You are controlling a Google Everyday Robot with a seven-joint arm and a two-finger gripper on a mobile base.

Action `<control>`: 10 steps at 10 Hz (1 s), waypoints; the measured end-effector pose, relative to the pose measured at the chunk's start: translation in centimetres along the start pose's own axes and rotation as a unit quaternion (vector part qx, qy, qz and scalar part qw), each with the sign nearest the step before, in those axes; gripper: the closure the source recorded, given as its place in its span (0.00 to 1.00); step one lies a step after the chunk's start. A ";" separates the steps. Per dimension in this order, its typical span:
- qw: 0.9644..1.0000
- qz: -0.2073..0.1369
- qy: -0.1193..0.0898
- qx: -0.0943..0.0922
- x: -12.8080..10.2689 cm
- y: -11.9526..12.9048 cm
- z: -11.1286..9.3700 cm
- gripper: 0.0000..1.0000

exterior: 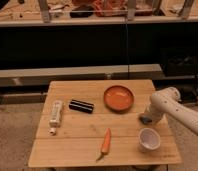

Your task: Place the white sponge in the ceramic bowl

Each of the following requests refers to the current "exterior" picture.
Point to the metal shelf rack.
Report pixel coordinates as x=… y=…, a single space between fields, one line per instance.
x=20 y=13

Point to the black rectangular case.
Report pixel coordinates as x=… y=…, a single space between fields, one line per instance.
x=81 y=106

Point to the orange ceramic bowl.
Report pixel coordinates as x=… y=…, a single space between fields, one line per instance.
x=118 y=98

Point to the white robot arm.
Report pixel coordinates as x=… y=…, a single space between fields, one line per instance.
x=166 y=101

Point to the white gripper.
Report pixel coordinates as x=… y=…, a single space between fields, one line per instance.
x=152 y=115

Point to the white cup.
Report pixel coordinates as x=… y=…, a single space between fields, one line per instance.
x=148 y=140

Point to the orange carrot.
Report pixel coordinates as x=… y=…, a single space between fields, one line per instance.
x=105 y=145

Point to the white tube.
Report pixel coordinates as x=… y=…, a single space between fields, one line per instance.
x=55 y=117

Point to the long wooden bench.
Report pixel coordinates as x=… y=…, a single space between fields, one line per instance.
x=43 y=76

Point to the wooden table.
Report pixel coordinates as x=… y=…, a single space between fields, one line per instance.
x=79 y=137

